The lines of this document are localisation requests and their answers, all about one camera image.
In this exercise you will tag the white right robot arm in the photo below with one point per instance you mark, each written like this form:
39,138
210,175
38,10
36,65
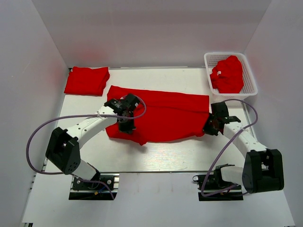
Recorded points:
263,167

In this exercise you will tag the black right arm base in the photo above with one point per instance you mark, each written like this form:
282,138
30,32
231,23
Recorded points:
215,183

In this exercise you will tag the white plastic basket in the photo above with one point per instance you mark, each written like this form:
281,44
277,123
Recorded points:
249,89

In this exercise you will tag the red t shirts in basket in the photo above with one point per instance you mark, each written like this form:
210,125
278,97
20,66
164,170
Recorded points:
227,76

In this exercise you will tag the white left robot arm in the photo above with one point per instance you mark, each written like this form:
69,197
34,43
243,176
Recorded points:
64,146

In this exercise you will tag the red t shirt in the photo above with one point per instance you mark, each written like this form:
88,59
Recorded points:
167,116
87,81

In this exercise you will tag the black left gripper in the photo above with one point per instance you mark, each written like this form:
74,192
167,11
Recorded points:
127,129

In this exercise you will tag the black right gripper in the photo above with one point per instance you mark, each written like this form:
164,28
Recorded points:
207,129

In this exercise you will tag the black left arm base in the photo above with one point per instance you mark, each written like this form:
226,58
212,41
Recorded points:
105,191

